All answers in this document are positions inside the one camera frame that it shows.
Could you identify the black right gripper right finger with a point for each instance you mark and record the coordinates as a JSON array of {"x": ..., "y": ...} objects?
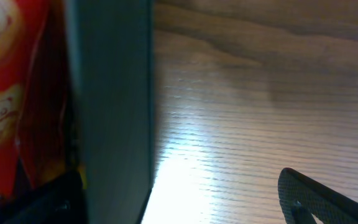
[{"x": 304, "y": 200}]

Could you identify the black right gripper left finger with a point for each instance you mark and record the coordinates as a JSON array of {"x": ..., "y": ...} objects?
[{"x": 59, "y": 201}]

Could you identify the red Hello Panda box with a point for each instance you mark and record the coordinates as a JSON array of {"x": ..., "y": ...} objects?
[{"x": 33, "y": 95}]

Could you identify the dark green box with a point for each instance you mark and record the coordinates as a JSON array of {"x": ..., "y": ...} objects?
[{"x": 110, "y": 50}]

